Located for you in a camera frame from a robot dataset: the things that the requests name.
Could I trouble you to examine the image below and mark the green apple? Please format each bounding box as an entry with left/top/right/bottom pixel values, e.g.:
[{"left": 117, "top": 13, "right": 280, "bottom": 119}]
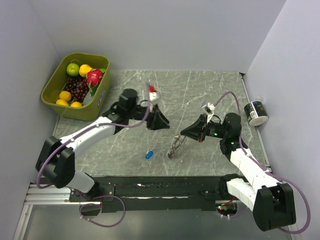
[{"left": 66, "top": 63, "right": 80, "bottom": 77}]

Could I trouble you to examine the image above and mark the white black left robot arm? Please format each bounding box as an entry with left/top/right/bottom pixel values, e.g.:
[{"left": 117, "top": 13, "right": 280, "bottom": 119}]
[{"left": 35, "top": 85, "right": 170, "bottom": 201}]

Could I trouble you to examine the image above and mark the yellow lemon front left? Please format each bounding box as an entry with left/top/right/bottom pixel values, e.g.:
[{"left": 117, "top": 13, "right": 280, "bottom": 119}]
[{"left": 55, "top": 99, "right": 69, "bottom": 107}]

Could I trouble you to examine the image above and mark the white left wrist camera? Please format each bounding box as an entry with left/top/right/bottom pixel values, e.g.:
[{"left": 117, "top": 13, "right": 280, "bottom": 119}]
[{"left": 147, "top": 84, "right": 161, "bottom": 106}]

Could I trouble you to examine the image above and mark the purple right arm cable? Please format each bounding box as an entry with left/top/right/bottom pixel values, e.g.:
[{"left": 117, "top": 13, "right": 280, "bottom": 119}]
[{"left": 213, "top": 91, "right": 312, "bottom": 235}]

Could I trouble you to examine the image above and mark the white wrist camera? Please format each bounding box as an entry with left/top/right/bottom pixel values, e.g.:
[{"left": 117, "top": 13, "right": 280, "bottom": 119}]
[
  {"left": 201, "top": 101, "right": 215, "bottom": 122},
  {"left": 147, "top": 84, "right": 161, "bottom": 106}
]

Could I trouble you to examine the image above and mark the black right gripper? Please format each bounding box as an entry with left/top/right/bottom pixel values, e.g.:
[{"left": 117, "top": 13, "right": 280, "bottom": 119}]
[{"left": 180, "top": 113, "right": 228, "bottom": 143}]

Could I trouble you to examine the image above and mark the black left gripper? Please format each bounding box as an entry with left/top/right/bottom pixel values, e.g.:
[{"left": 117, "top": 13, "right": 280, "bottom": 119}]
[{"left": 127, "top": 101, "right": 170, "bottom": 131}]

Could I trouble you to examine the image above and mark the purple grape bunch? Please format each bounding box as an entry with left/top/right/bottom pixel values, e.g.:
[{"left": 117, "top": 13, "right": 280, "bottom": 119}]
[{"left": 64, "top": 75, "right": 89, "bottom": 103}]

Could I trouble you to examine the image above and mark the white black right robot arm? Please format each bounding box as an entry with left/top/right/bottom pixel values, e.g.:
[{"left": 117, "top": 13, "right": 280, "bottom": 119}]
[{"left": 180, "top": 112, "right": 296, "bottom": 231}]

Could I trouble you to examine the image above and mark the black white tape roll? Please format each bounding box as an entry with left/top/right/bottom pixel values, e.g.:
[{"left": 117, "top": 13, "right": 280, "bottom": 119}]
[{"left": 243, "top": 100, "right": 269, "bottom": 127}]

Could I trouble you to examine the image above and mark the blue tagged key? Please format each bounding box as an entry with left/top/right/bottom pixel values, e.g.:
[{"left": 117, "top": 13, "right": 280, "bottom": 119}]
[{"left": 145, "top": 148, "right": 154, "bottom": 160}]

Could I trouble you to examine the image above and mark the aluminium rail frame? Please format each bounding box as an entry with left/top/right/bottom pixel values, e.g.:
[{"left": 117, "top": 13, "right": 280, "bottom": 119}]
[{"left": 14, "top": 185, "right": 301, "bottom": 240}]

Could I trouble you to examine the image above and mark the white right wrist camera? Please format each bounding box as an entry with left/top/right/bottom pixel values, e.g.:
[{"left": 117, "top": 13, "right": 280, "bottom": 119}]
[{"left": 201, "top": 101, "right": 215, "bottom": 122}]

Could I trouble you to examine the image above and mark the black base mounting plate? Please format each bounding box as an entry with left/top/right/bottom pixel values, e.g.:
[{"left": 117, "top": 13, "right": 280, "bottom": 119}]
[{"left": 69, "top": 174, "right": 237, "bottom": 213}]

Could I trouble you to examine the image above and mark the pink dragon fruit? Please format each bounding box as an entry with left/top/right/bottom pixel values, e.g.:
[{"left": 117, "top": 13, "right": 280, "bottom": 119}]
[{"left": 86, "top": 68, "right": 106, "bottom": 97}]

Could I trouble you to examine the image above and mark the olive green plastic bin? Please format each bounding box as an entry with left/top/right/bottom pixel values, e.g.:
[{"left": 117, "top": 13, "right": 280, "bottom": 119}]
[{"left": 40, "top": 52, "right": 112, "bottom": 122}]

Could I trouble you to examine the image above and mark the orange fruit front right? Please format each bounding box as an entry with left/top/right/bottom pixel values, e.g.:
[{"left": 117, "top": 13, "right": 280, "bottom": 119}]
[{"left": 70, "top": 101, "right": 83, "bottom": 108}]

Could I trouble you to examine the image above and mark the orange fruit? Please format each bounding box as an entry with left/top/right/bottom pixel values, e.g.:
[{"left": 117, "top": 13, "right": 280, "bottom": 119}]
[
  {"left": 59, "top": 90, "right": 72, "bottom": 102},
  {"left": 70, "top": 101, "right": 83, "bottom": 108}
]

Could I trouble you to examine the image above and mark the orange fruit upper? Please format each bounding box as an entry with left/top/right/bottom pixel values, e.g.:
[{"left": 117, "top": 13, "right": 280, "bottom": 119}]
[{"left": 59, "top": 90, "right": 72, "bottom": 102}]

